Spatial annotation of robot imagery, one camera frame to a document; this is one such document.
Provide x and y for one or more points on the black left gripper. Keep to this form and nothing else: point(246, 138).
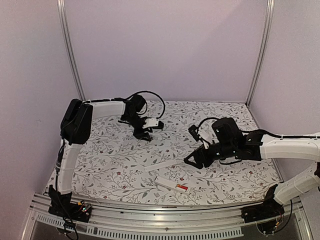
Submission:
point(142, 134)

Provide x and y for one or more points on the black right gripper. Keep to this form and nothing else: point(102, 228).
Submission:
point(198, 156)

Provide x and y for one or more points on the white remote battery cover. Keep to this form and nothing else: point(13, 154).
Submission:
point(160, 165)

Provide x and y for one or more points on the white remote control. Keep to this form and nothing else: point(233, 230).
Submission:
point(170, 184)

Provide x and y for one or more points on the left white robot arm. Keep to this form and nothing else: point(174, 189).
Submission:
point(75, 130)

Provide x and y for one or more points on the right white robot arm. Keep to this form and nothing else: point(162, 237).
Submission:
point(257, 145)

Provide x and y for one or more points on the floral patterned table mat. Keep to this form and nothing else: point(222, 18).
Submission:
point(110, 165)

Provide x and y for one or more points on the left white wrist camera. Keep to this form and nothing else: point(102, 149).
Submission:
point(153, 123)

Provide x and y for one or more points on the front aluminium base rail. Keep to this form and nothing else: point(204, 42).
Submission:
point(116, 220)

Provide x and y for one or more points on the left aluminium frame post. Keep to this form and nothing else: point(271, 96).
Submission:
point(61, 7)

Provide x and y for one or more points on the aluminium frame post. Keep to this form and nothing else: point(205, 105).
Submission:
point(262, 51)
point(61, 7)

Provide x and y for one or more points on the right aluminium frame post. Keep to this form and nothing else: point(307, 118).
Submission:
point(262, 51)

